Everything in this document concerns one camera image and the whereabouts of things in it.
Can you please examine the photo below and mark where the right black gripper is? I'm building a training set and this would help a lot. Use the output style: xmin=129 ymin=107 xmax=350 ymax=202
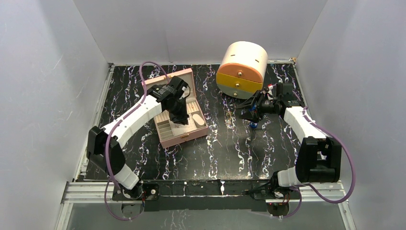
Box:
xmin=235 ymin=90 xmax=280 ymax=123

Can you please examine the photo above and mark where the pink jewelry box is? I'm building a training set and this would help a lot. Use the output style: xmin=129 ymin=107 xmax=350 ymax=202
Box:
xmin=146 ymin=68 xmax=209 ymax=148

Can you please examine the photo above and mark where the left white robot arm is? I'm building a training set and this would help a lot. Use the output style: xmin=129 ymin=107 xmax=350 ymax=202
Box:
xmin=86 ymin=76 xmax=191 ymax=199

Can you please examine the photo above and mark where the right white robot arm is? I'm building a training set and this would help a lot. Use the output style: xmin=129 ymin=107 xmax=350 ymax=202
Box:
xmin=236 ymin=83 xmax=342 ymax=198

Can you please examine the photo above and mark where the white oval pad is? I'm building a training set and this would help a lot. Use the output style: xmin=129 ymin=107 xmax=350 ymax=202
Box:
xmin=192 ymin=114 xmax=205 ymax=128

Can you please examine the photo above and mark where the round three-drawer organizer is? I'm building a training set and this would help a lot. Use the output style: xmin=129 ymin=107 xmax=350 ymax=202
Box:
xmin=215 ymin=41 xmax=268 ymax=99

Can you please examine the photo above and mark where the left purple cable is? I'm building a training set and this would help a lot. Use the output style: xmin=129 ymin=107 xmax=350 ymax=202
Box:
xmin=104 ymin=61 xmax=170 ymax=221

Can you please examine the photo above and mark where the purple cable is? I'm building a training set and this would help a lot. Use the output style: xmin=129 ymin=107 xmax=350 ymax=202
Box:
xmin=285 ymin=90 xmax=357 ymax=219
xmin=104 ymin=61 xmax=170 ymax=221

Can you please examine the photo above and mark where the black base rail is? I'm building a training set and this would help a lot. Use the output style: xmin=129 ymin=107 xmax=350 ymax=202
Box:
xmin=143 ymin=179 xmax=299 ymax=212

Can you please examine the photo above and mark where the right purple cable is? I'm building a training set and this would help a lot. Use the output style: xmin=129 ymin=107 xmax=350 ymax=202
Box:
xmin=285 ymin=90 xmax=357 ymax=219

